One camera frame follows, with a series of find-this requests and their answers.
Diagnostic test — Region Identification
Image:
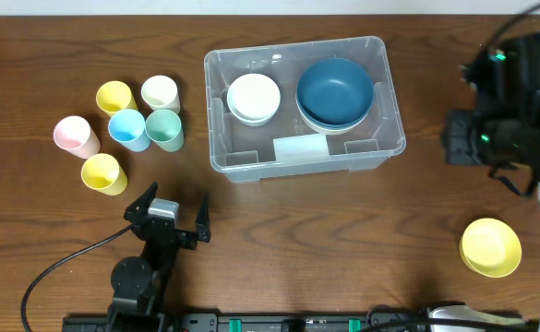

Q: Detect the green cup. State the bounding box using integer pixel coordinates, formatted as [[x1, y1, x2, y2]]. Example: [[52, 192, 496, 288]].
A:
[[146, 109, 185, 152]]

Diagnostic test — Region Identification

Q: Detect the pink cup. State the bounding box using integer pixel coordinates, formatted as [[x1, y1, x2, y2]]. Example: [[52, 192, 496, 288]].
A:
[[53, 115, 101, 159]]

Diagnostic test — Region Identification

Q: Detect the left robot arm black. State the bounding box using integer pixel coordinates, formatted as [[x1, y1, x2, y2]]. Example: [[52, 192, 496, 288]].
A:
[[105, 184, 211, 332]]

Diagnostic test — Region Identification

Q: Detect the dark blue bowl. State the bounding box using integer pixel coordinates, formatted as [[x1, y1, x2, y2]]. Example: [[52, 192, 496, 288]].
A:
[[296, 57, 375, 125], [296, 100, 374, 128]]

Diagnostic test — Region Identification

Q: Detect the left black cable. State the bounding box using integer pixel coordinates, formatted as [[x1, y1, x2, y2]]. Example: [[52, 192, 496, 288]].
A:
[[19, 223, 135, 332]]

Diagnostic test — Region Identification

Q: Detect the yellow cup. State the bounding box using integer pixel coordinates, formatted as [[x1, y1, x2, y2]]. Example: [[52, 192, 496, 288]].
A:
[[81, 153, 127, 196], [96, 81, 138, 117]]

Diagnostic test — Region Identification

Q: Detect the black cable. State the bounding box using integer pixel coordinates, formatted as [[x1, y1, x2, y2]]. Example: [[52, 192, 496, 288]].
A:
[[19, 223, 135, 332], [486, 0, 540, 52]]

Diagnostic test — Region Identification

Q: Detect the yellow cup lower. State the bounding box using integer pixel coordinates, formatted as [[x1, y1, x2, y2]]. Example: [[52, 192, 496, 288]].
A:
[[81, 153, 127, 196]]

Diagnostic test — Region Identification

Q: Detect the large cream bowl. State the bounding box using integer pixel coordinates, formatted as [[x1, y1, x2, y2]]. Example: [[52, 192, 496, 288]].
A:
[[299, 108, 366, 136]]

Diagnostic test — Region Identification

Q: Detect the right black cable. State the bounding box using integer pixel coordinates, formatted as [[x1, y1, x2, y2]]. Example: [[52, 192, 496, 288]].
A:
[[486, 0, 540, 52]]

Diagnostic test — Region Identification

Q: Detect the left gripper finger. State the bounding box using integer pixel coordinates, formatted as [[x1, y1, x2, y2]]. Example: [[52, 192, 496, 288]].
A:
[[195, 193, 211, 243], [124, 182, 158, 224]]

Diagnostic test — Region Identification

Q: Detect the blue cup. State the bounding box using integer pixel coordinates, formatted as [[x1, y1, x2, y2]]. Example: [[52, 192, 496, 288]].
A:
[[108, 109, 151, 152]]

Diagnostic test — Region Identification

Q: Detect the yellow cup upper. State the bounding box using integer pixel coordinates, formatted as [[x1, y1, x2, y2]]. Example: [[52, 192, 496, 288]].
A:
[[96, 81, 138, 117]]

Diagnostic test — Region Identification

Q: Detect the white small bowl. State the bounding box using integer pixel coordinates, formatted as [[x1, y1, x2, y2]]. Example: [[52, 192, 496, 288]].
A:
[[228, 73, 282, 109]]

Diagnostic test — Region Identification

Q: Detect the cream cup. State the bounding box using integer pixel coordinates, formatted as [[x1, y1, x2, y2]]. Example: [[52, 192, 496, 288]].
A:
[[141, 76, 181, 113]]

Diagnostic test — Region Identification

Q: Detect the yellow small bowl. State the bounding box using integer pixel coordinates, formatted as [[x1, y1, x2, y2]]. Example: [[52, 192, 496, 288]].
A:
[[459, 218, 522, 279]]

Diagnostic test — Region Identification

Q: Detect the clear plastic storage container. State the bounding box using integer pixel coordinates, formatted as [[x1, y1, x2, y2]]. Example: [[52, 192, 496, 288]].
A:
[[204, 36, 407, 183]]

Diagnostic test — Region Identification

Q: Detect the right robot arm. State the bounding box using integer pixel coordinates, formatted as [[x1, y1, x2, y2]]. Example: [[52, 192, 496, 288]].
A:
[[441, 30, 540, 330]]

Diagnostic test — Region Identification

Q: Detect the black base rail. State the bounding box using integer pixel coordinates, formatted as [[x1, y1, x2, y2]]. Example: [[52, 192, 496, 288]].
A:
[[61, 312, 524, 332]]

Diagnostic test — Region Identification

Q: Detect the grey small bowl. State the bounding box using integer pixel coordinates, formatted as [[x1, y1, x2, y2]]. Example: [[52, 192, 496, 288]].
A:
[[227, 90, 278, 126]]

